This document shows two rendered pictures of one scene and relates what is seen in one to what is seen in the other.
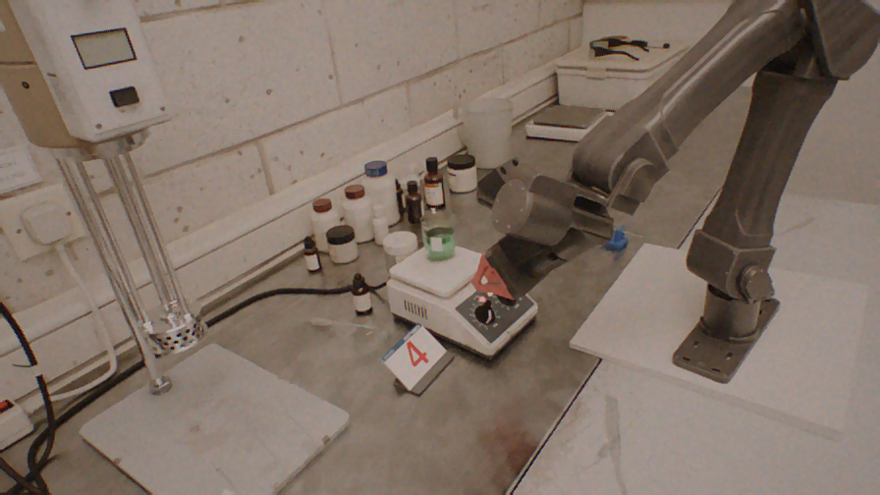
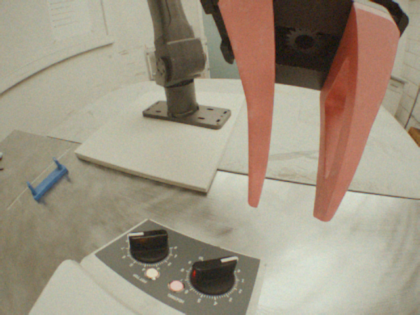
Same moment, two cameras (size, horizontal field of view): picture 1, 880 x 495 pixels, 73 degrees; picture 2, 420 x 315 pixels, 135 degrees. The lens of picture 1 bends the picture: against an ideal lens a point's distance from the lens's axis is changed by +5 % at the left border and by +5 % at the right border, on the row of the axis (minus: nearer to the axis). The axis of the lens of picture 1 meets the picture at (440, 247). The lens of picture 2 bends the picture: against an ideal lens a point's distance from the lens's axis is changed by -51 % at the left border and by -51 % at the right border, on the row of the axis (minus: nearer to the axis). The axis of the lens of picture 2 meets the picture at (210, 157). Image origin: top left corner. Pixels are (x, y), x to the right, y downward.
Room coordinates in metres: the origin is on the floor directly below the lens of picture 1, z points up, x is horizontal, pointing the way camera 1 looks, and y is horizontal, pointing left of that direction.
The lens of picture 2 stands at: (0.67, -0.03, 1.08)
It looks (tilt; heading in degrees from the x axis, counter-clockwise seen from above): 40 degrees down; 254
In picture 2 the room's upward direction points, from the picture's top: 6 degrees counter-clockwise
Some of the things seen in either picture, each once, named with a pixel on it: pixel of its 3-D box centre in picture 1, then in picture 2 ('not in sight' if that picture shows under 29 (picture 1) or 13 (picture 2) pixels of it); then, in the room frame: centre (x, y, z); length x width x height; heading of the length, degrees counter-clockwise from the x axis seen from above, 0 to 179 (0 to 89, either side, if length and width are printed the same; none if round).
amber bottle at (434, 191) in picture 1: (433, 182); not in sight; (1.17, 0.00, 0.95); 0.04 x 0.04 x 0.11
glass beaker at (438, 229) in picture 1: (438, 235); not in sight; (0.79, 0.00, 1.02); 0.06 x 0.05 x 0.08; 16
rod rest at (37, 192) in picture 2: (599, 230); (45, 176); (0.94, -0.30, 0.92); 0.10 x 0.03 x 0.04; 44
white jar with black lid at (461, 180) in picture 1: (462, 173); not in sight; (1.26, -0.07, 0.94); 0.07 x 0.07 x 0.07
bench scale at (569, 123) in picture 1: (578, 124); not in sight; (1.58, -0.43, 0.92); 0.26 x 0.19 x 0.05; 55
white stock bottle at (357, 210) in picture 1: (358, 212); not in sight; (1.05, 0.16, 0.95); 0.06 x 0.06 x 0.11
